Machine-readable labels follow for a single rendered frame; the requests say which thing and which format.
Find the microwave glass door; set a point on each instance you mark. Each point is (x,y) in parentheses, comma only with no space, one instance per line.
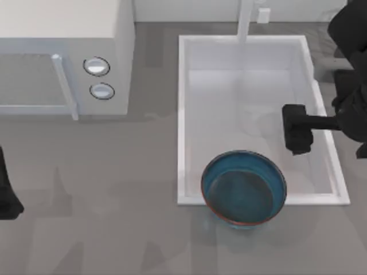
(25,80)

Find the pale microwave oven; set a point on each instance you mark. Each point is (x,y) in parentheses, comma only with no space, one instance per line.
(120,71)

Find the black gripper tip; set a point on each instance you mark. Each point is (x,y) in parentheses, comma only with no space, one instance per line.
(7,194)

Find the white sink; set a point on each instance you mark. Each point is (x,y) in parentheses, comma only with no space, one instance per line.
(243,94)

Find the large round microwave knob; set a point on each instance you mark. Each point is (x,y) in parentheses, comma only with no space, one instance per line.
(96,66)

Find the small round microwave knob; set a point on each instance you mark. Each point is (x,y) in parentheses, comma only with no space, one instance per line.
(102,91)

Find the blue bowl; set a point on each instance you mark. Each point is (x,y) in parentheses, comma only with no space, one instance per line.
(243,192)

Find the tall white tap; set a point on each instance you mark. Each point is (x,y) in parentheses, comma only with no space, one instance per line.
(244,20)

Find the white wall socket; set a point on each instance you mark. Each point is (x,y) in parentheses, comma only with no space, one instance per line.
(263,15)

